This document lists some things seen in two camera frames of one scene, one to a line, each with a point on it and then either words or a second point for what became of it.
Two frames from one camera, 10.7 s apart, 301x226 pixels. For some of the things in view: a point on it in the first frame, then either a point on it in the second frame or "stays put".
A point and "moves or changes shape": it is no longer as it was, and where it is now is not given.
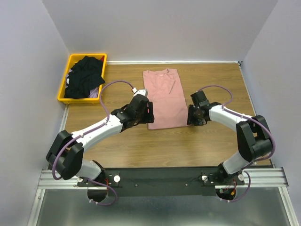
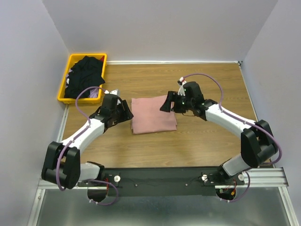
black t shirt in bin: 86,74 stays put
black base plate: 177,182 stays put
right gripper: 197,122 → 172,96
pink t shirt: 164,88 moves or changes shape
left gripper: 149,117 → 127,114
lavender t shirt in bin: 94,92 stays put
